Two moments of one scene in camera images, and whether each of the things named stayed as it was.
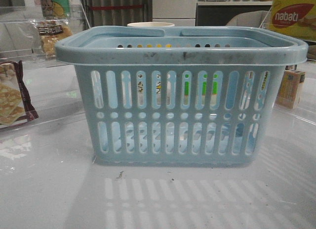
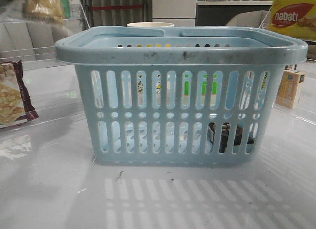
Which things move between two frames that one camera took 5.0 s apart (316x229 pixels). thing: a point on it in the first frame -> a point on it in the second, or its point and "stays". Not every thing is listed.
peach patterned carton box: [288, 94] stays
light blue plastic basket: [205, 97] stays
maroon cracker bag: [16, 106] stays
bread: [46, 33] -> [46, 7]
